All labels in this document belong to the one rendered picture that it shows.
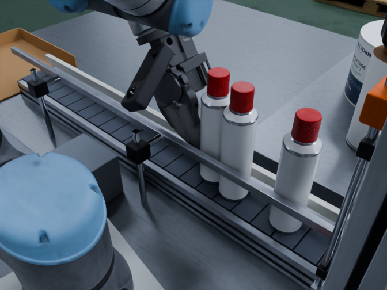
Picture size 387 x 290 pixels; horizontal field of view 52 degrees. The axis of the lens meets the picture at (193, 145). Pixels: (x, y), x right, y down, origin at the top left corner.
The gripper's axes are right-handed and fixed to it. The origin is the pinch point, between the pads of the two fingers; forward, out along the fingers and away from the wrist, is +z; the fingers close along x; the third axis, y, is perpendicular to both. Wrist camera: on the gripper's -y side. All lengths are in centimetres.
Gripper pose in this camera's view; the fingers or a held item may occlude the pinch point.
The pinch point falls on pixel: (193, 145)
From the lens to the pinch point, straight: 68.2
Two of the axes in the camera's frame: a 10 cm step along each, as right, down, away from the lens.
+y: 6.7, -4.7, 5.8
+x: -6.5, 0.2, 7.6
